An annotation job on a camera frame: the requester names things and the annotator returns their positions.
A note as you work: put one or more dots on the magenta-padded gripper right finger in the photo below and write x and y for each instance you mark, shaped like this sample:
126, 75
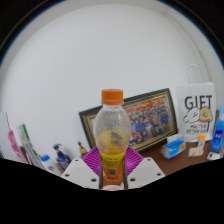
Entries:
141, 170

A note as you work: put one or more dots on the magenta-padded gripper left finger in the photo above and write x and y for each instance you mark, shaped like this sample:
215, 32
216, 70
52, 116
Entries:
83, 170

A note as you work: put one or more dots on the orange-capped clear drink bottle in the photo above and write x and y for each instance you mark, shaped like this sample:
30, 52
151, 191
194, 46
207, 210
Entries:
112, 133

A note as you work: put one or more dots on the brown pump bottle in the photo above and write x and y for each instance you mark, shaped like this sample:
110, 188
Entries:
82, 150

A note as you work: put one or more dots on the dark blue pump bottle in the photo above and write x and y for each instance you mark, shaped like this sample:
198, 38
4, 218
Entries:
62, 159

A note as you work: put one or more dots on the white bottle with blue cap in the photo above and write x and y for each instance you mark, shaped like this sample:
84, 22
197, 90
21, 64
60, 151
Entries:
50, 164

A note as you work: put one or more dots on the blue tissue pack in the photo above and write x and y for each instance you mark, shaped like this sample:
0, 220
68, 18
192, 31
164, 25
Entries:
173, 148

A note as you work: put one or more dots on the framed group photo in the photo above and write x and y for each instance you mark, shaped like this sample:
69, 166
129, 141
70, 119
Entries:
151, 121

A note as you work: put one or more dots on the patterned snack packet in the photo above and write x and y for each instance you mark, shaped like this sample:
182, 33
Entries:
195, 152

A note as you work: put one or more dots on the small puzzle cube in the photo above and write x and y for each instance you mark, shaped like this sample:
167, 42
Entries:
201, 141

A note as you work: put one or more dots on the white remote control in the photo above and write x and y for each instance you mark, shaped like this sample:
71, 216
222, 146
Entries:
214, 155

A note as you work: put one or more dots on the white printed paper gift bag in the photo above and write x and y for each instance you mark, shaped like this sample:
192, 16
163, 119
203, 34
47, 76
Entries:
196, 113

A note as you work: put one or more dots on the blue detergent bottle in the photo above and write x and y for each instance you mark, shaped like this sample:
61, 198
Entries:
217, 138

